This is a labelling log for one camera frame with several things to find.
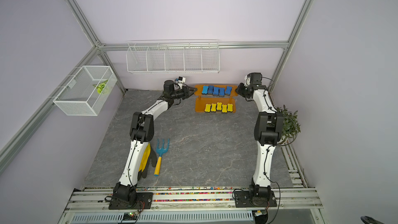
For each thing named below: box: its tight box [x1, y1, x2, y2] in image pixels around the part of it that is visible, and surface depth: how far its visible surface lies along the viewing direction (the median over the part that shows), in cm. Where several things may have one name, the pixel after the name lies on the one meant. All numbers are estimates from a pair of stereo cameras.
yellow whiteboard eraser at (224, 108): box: [221, 104, 228, 113], surface depth 108 cm
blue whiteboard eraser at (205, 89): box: [202, 85, 209, 94], surface depth 101 cm
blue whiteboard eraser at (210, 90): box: [207, 85, 215, 95], surface depth 101 cm
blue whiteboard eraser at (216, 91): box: [212, 86, 220, 97], surface depth 101 cm
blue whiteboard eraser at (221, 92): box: [218, 87, 226, 97], surface depth 100 cm
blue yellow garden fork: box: [153, 138, 170, 177], surface depth 91 cm
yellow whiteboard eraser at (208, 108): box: [204, 103, 212, 113], surface depth 110 cm
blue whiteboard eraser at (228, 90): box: [224, 86, 233, 96], surface depth 101 cm
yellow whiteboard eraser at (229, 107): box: [226, 103, 234, 113], surface depth 110 cm
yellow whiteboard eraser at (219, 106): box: [216, 102, 223, 111], surface depth 111 cm
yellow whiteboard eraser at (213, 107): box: [210, 103, 217, 112], surface depth 110 cm
